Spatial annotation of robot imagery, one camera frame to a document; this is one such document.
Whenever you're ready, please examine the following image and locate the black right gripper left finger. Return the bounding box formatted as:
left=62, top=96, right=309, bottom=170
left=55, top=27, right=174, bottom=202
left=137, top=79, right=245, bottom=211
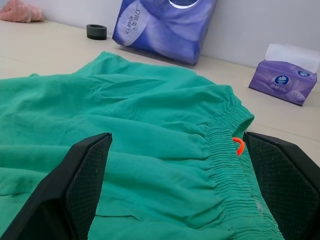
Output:
left=0, top=132, right=113, bottom=240

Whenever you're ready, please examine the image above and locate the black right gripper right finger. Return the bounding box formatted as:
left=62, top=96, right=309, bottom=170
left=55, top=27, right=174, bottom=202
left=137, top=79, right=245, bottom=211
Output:
left=241, top=131, right=320, bottom=240

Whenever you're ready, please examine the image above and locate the orange drawstring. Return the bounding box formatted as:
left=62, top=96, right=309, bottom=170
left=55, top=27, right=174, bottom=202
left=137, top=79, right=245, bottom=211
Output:
left=232, top=136, right=246, bottom=156

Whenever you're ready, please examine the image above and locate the teal green fabric garment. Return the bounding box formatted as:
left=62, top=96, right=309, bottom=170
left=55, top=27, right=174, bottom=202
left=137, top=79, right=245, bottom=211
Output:
left=0, top=51, right=285, bottom=240

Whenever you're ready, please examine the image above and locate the small purple tissue pack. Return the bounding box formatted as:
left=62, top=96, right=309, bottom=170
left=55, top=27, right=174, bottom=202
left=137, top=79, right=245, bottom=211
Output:
left=248, top=59, right=318, bottom=107

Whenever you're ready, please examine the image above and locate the white tissue sheet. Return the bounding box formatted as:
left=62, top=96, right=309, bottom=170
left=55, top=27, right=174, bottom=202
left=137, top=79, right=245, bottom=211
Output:
left=264, top=43, right=320, bottom=73

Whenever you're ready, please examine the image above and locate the pink fluffy cloth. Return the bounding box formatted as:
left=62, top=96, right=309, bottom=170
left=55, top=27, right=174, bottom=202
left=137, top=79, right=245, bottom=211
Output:
left=0, top=0, right=45, bottom=24

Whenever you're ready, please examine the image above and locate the large blue tissue package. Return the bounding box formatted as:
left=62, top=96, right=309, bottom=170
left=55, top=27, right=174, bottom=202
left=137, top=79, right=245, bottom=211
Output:
left=111, top=0, right=218, bottom=66

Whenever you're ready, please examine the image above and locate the black tape ring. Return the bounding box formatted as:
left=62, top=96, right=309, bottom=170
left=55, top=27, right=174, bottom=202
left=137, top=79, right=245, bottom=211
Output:
left=86, top=23, right=108, bottom=41

